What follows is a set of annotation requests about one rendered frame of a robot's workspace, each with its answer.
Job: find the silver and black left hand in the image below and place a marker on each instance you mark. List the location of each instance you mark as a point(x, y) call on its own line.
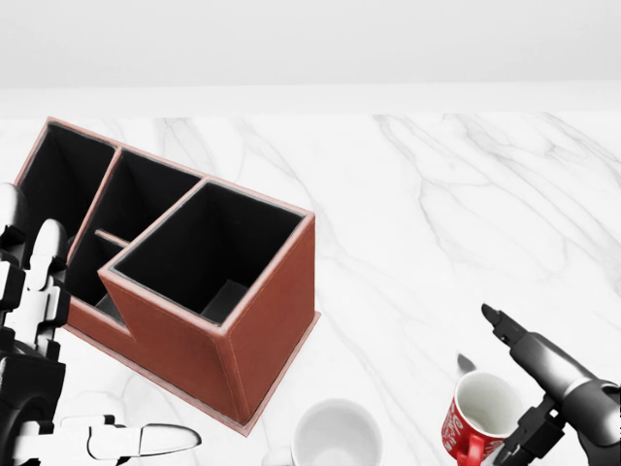
point(36, 310)

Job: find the silver and black right hand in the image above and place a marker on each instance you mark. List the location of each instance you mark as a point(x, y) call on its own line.
point(558, 374)

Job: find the red mug with white print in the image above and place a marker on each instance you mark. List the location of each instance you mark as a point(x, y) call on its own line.
point(478, 408)

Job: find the red-brown desk caddy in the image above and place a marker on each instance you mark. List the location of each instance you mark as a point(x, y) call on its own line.
point(189, 340)

